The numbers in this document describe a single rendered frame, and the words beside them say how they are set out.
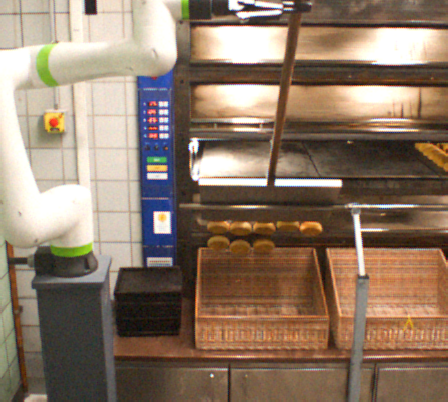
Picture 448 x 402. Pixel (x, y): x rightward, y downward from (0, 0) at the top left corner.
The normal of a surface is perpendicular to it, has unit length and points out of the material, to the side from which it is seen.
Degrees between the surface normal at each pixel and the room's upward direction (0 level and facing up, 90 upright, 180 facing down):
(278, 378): 90
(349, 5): 90
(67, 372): 90
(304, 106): 70
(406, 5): 90
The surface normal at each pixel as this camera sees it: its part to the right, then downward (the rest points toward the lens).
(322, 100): -0.02, -0.09
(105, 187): -0.02, 0.25
